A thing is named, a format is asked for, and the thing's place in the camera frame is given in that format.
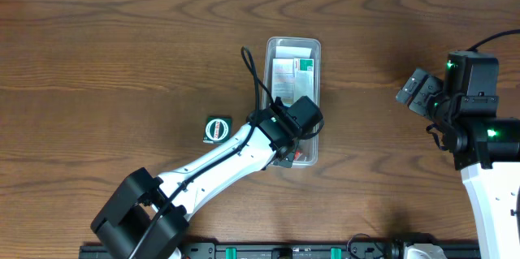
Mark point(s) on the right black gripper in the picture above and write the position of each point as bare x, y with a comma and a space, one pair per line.
412, 89

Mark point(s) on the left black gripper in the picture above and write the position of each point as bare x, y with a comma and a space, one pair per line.
290, 163

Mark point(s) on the red orange small box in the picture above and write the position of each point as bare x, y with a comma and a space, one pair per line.
297, 155

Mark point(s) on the green box white circle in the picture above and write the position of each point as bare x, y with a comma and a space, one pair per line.
217, 130

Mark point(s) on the blue tall carton box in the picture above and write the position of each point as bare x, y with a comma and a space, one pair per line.
283, 79

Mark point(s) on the clear plastic container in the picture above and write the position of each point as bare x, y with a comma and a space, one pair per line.
295, 47

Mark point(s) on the white green medicine box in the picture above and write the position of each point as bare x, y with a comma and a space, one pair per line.
303, 78

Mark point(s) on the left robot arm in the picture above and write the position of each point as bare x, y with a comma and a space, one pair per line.
148, 217

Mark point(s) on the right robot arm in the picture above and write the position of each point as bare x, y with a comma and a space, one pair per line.
485, 151

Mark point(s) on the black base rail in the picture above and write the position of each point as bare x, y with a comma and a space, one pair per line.
412, 245

